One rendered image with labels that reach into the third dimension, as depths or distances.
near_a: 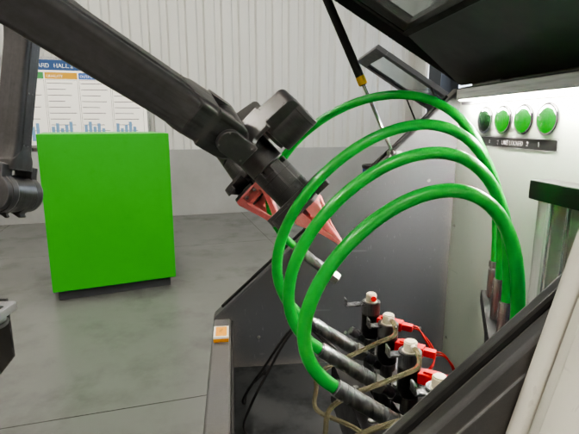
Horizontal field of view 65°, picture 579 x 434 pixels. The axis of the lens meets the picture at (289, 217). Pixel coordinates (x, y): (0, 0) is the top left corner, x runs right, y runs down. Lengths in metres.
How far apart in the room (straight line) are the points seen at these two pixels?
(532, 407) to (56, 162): 3.66
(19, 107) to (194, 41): 6.21
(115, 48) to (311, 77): 7.01
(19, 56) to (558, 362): 1.00
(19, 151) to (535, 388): 0.94
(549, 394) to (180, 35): 7.02
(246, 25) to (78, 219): 4.41
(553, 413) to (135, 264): 3.77
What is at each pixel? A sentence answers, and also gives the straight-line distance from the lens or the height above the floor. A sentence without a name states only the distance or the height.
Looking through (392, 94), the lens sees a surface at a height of 1.42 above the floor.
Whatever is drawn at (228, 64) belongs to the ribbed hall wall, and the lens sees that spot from 7.22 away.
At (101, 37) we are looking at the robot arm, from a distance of 0.55.
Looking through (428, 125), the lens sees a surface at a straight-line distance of 0.62.
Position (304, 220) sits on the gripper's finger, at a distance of 0.66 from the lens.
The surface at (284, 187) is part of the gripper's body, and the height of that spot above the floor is 1.28.
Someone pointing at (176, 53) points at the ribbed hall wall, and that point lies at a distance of 7.15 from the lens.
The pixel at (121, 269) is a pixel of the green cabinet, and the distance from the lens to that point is 4.02.
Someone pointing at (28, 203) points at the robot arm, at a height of 1.21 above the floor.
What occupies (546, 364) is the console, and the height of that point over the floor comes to 1.20.
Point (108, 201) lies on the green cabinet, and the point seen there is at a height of 0.77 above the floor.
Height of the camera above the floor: 1.37
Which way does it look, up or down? 11 degrees down
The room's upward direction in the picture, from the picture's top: straight up
